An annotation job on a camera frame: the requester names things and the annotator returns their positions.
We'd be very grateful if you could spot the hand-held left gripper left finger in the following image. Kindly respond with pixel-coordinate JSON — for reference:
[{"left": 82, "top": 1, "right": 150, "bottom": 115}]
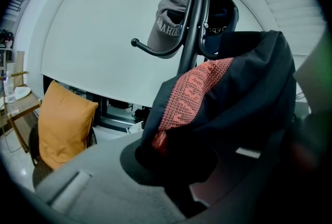
[{"left": 35, "top": 133, "right": 187, "bottom": 224}]

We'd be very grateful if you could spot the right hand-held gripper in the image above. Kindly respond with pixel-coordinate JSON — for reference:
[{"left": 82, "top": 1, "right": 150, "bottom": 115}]
[{"left": 294, "top": 33, "right": 329, "bottom": 115}]

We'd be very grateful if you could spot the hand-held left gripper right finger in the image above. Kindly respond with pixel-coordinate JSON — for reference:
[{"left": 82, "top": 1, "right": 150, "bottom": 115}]
[{"left": 189, "top": 119, "right": 322, "bottom": 209}]

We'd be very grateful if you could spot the black garment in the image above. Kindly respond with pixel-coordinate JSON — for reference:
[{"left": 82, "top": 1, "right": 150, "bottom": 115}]
[{"left": 134, "top": 30, "right": 298, "bottom": 218}]

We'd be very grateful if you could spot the black coat rack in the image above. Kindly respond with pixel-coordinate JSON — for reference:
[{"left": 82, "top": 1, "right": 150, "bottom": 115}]
[{"left": 131, "top": 0, "right": 239, "bottom": 76}]

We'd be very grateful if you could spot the dark round chair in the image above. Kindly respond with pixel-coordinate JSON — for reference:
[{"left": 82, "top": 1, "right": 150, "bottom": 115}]
[{"left": 28, "top": 119, "right": 98, "bottom": 190}]

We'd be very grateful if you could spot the orange cushion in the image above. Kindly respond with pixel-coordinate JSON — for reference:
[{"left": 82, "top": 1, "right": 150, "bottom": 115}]
[{"left": 38, "top": 80, "right": 99, "bottom": 171}]

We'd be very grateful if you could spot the navy cap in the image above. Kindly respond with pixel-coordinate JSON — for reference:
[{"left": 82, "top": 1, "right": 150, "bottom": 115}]
[{"left": 202, "top": 0, "right": 239, "bottom": 57}]

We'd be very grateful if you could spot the wooden gold-framed rack table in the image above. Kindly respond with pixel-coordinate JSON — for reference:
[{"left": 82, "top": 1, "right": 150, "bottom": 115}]
[{"left": 0, "top": 69, "right": 42, "bottom": 153}]

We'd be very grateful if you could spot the clear plastic water bottle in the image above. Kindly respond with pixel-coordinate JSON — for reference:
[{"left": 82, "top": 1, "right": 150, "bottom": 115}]
[{"left": 3, "top": 71, "right": 17, "bottom": 104}]

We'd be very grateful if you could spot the grey cap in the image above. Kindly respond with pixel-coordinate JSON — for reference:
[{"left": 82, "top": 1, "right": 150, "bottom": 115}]
[{"left": 147, "top": 0, "right": 194, "bottom": 59}]

